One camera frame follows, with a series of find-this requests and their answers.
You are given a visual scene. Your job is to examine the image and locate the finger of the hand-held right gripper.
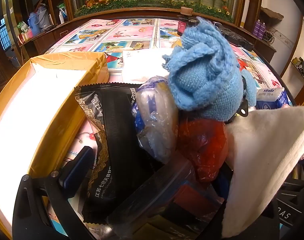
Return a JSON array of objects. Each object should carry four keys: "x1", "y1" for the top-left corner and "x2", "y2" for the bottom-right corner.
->
[{"x1": 224, "y1": 76, "x2": 250, "y2": 125}]

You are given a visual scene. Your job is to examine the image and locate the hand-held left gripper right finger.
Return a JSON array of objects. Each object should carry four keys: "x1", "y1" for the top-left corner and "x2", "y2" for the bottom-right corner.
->
[{"x1": 213, "y1": 162, "x2": 234, "y2": 203}]

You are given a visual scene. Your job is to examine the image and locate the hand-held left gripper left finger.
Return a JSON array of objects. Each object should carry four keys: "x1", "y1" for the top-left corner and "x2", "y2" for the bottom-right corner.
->
[{"x1": 13, "y1": 145, "x2": 110, "y2": 240}]

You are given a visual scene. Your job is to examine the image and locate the red plastic bag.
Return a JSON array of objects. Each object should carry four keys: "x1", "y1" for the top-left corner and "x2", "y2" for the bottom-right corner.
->
[{"x1": 178, "y1": 119, "x2": 229, "y2": 183}]

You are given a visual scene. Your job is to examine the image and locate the white towel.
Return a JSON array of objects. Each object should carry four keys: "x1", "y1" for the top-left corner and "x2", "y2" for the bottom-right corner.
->
[{"x1": 221, "y1": 105, "x2": 304, "y2": 239}]

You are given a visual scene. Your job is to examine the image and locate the blue knitted cloth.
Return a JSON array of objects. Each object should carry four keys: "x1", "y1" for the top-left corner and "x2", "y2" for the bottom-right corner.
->
[{"x1": 162, "y1": 16, "x2": 244, "y2": 120}]

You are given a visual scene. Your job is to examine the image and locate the black snack packet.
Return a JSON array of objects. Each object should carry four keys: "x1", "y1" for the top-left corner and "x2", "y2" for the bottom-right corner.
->
[{"x1": 74, "y1": 84, "x2": 154, "y2": 224}]

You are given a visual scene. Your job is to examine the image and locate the yellow-rimmed white tray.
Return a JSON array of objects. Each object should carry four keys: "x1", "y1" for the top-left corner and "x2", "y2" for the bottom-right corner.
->
[{"x1": 0, "y1": 52, "x2": 110, "y2": 240}]

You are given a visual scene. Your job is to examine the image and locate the clear blue printed plastic bag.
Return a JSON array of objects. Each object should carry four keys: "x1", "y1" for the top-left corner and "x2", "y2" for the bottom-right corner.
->
[{"x1": 134, "y1": 75, "x2": 179, "y2": 164}]

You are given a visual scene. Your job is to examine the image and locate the small blue cloth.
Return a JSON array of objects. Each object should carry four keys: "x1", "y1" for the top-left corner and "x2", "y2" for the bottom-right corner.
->
[{"x1": 241, "y1": 69, "x2": 258, "y2": 106}]

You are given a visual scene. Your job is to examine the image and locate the blue tissue pack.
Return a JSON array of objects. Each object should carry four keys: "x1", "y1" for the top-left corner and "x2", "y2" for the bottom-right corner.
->
[{"x1": 256, "y1": 87, "x2": 290, "y2": 110}]

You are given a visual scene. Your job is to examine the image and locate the dark shoes on rack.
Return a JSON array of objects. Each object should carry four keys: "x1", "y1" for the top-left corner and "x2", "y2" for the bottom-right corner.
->
[{"x1": 291, "y1": 57, "x2": 304, "y2": 81}]

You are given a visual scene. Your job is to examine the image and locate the black device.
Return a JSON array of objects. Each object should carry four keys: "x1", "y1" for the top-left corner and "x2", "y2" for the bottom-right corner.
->
[{"x1": 214, "y1": 22, "x2": 255, "y2": 52}]

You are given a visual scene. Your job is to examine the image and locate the dark bottle with cork lid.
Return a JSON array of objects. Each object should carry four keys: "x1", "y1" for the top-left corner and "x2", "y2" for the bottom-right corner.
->
[{"x1": 177, "y1": 7, "x2": 194, "y2": 37}]

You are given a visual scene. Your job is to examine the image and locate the wooden display cabinet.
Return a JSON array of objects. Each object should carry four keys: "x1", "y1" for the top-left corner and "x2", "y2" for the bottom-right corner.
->
[{"x1": 17, "y1": 0, "x2": 278, "y2": 62}]

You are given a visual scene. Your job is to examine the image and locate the pink box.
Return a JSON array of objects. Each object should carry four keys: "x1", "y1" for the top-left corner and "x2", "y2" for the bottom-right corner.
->
[{"x1": 17, "y1": 30, "x2": 34, "y2": 43}]

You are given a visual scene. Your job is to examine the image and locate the printed pink tablecloth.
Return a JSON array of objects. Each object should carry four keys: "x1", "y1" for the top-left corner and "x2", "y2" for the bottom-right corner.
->
[{"x1": 44, "y1": 17, "x2": 293, "y2": 107}]

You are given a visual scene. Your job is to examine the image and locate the blue thermos jug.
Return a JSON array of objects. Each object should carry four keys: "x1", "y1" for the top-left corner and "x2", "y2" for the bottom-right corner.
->
[{"x1": 27, "y1": 12, "x2": 41, "y2": 36}]

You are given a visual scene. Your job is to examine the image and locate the grey thermos jug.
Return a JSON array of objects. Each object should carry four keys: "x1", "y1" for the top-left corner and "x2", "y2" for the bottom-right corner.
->
[{"x1": 36, "y1": 4, "x2": 53, "y2": 32}]

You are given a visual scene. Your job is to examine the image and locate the tangled cables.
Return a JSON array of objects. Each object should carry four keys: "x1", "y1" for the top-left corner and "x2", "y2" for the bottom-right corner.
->
[{"x1": 263, "y1": 29, "x2": 278, "y2": 45}]

